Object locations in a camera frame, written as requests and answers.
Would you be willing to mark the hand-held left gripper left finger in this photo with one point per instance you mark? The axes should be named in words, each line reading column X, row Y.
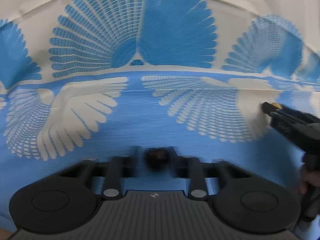
column 133, row 166

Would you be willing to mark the blue fan print sheet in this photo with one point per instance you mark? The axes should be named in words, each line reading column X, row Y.
column 160, row 120

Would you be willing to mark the pair of black cherries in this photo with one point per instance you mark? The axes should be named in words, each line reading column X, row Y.
column 156, row 157

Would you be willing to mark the person's right hand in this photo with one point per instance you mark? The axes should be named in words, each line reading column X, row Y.
column 307, row 180

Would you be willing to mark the small beige longan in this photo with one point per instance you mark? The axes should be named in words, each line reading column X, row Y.
column 275, row 104

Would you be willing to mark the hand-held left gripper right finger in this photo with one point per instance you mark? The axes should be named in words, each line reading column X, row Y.
column 175, row 166

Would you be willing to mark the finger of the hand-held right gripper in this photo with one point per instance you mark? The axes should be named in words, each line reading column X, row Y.
column 280, row 121
column 300, row 117

